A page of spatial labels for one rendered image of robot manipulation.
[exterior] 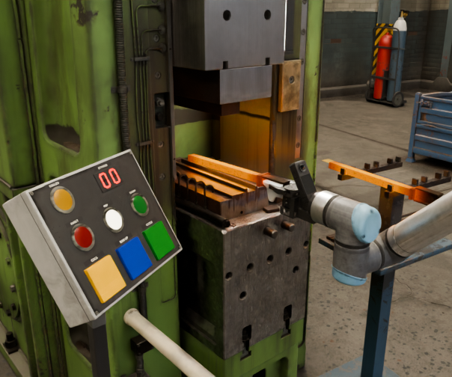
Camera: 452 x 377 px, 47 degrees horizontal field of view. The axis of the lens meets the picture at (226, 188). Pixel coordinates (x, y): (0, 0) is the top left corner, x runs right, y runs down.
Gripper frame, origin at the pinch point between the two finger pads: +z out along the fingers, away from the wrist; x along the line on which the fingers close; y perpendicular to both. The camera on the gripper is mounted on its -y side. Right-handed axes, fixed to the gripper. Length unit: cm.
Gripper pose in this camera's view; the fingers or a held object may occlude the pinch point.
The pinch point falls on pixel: (268, 179)
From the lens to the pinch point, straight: 153.2
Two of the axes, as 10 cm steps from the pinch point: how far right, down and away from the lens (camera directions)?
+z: -6.4, -2.7, 7.2
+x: 7.7, -2.1, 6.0
